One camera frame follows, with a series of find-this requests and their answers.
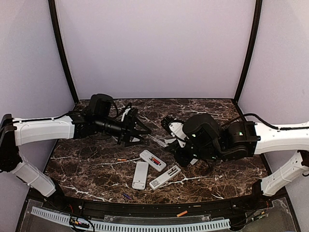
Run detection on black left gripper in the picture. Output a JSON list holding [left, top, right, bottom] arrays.
[[95, 115, 152, 147]]

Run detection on white remote control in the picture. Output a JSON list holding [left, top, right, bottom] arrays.
[[149, 165, 181, 190], [132, 161, 149, 190], [140, 150, 167, 172]]

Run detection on red battery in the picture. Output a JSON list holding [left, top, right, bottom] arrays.
[[150, 157, 161, 165]]

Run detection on clear handled screwdriver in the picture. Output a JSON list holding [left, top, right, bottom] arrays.
[[148, 135, 167, 147]]

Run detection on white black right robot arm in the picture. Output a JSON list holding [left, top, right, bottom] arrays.
[[161, 113, 309, 210]]

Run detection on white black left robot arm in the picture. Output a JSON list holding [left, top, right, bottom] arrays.
[[0, 94, 152, 211]]

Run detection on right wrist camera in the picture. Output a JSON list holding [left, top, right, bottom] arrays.
[[161, 116, 187, 148]]

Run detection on black front rail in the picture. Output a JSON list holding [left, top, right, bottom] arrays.
[[43, 188, 287, 219]]

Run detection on white slotted cable duct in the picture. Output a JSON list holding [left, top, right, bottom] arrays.
[[31, 206, 230, 232]]

